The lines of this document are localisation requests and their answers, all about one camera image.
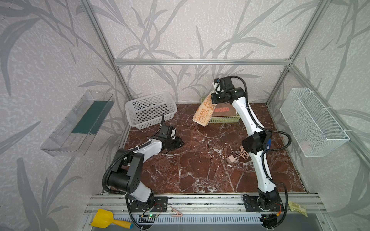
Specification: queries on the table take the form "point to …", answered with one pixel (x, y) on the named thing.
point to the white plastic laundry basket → (147, 111)
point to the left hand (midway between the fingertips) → (184, 139)
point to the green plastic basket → (222, 119)
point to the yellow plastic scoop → (103, 218)
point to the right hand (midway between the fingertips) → (213, 94)
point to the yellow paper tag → (297, 207)
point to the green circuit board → (151, 215)
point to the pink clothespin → (179, 214)
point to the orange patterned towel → (204, 110)
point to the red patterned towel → (221, 109)
